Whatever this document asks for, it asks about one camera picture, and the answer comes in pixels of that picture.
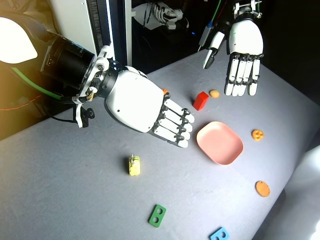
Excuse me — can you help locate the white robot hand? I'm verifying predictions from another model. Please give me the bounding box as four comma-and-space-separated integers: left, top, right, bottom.
103, 65, 196, 149
202, 18, 265, 98

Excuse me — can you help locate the red rectangular block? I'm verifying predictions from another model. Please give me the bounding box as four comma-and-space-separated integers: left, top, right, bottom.
192, 91, 210, 111

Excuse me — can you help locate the spare white robot hand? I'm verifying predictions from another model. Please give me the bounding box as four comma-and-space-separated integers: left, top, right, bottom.
132, 1, 185, 31

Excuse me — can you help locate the pink square plate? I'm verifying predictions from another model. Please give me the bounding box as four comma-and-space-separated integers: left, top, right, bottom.
195, 121, 244, 166

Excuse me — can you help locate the green two-hole block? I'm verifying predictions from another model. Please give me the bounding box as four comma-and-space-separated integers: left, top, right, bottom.
148, 204, 167, 228

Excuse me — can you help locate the blue two-hole block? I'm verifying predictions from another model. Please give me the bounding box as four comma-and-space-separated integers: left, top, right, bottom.
208, 226, 230, 240

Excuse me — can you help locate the yellow lumpy toy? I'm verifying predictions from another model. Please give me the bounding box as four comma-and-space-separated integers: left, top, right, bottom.
127, 154, 141, 177

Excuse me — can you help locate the orange pretzel toy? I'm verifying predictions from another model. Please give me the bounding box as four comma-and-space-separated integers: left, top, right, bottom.
251, 128, 265, 142

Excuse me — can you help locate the white robot body column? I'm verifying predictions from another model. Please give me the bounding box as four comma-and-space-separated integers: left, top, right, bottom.
48, 0, 133, 67

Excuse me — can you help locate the grey table cloth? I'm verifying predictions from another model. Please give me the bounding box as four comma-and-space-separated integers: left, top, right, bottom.
0, 49, 320, 240

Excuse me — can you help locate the flat round orange cookie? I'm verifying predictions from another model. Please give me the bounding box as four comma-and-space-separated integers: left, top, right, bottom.
254, 180, 271, 198

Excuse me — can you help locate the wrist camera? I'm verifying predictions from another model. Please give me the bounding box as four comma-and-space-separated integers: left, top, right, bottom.
74, 102, 96, 129

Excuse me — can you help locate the thin red wire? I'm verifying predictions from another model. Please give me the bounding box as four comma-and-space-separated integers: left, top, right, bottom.
0, 95, 43, 111

